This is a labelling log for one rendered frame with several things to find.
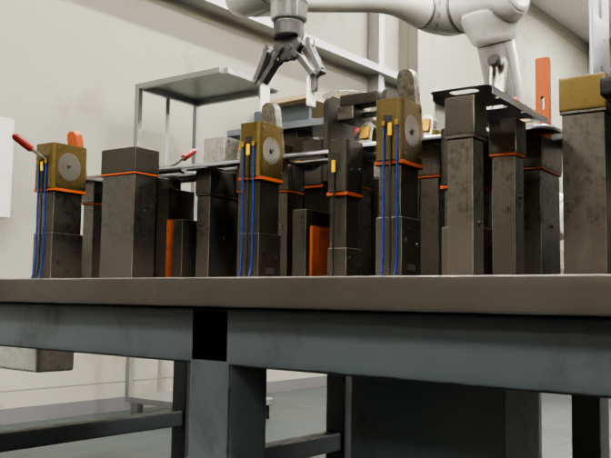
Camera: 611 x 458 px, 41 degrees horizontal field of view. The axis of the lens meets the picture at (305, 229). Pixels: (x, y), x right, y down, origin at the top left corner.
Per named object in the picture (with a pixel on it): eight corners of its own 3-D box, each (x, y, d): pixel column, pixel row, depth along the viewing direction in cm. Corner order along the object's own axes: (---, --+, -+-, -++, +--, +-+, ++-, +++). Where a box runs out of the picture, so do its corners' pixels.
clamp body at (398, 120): (363, 287, 147) (364, 97, 150) (394, 288, 157) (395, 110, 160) (395, 287, 144) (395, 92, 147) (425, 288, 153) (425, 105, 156)
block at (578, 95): (560, 286, 138) (557, 77, 141) (574, 287, 144) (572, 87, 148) (609, 286, 133) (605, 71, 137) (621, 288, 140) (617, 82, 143)
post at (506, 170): (488, 285, 139) (488, 119, 142) (499, 286, 143) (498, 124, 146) (517, 285, 137) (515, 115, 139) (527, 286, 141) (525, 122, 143)
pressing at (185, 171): (51, 180, 224) (52, 174, 224) (114, 190, 243) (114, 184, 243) (550, 126, 146) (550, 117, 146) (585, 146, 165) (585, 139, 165)
